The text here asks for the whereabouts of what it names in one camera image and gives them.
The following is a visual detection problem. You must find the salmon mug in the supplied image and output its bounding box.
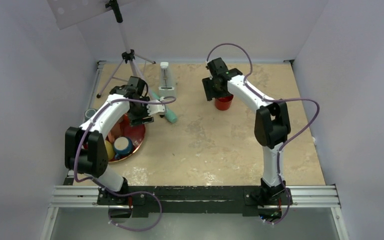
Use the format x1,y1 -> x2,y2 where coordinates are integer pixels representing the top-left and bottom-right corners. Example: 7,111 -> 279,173
107,116 -> 124,144

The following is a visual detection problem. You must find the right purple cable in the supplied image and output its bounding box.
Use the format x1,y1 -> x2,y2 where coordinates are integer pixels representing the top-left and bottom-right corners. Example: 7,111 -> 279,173
206,43 -> 321,226

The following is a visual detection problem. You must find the silver tripod stand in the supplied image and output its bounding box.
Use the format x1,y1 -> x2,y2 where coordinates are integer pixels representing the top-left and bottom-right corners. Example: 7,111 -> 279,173
96,0 -> 156,99

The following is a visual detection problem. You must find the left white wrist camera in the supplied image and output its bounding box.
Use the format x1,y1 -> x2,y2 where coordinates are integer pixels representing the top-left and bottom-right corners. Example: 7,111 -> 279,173
147,102 -> 166,116

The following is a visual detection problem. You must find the yellow mug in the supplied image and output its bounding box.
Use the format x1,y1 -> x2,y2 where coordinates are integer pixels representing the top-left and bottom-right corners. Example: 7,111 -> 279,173
104,140 -> 115,162

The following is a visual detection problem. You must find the white perforated board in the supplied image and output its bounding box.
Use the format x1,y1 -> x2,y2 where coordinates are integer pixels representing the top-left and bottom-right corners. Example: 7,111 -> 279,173
47,0 -> 133,30

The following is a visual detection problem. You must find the aluminium frame rail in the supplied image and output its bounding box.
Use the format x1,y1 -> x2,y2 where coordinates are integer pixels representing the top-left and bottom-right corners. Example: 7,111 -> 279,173
40,185 -> 348,240

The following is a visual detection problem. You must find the red mug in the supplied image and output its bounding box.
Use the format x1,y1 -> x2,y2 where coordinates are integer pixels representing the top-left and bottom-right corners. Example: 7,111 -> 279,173
214,95 -> 234,111

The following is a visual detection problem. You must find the blue white mug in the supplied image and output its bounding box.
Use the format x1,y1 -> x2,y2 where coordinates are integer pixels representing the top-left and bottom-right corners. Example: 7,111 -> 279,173
113,136 -> 134,160

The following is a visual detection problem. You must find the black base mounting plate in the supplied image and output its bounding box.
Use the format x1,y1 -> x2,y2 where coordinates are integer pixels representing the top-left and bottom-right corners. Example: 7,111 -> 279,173
97,185 -> 293,220

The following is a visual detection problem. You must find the dark grey mug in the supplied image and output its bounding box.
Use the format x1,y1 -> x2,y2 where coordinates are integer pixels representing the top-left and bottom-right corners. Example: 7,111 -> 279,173
84,108 -> 97,122

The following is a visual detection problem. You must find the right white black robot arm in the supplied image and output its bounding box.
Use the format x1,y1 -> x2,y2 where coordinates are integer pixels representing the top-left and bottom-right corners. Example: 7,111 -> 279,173
202,57 -> 291,205

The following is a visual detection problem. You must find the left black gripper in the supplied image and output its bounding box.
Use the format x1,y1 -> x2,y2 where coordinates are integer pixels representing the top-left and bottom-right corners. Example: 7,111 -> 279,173
127,97 -> 154,127

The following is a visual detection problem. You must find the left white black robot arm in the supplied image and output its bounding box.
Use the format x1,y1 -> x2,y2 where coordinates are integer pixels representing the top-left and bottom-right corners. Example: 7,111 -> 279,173
64,76 -> 166,205

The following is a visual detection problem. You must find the white metronome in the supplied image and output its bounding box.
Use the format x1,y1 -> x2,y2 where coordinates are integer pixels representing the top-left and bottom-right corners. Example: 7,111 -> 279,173
158,62 -> 177,97

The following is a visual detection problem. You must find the red round tray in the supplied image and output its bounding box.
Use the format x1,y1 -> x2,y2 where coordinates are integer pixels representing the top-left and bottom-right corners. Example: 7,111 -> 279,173
105,114 -> 146,163

